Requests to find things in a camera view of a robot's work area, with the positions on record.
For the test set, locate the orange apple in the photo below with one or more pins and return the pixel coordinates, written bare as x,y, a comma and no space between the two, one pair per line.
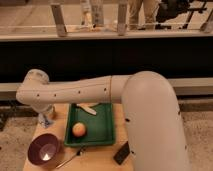
79,129

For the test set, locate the black rectangular block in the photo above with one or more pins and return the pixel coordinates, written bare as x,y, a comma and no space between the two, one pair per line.
122,154

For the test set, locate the purple bowl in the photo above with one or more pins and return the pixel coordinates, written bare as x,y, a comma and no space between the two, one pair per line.
43,149

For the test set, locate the person legs light trousers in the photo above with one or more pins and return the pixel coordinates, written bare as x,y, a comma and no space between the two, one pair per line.
92,13

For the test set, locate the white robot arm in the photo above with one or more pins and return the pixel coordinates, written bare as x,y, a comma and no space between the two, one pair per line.
155,128

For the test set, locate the green plastic tray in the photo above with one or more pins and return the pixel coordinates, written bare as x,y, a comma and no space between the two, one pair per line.
100,128

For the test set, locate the beige banana peel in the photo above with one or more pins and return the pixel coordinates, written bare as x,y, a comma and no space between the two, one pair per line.
87,108

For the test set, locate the person legs beige trousers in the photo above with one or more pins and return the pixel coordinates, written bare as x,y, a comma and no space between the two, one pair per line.
149,9

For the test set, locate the metal spoon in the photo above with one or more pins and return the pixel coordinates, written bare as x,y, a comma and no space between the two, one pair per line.
78,153

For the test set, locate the black railing barrier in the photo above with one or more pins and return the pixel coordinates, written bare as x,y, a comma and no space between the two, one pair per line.
69,60

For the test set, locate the black tripod equipment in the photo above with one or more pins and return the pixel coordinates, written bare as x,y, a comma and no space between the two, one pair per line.
170,9

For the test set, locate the light blue towel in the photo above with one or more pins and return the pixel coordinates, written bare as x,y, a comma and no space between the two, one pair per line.
44,121

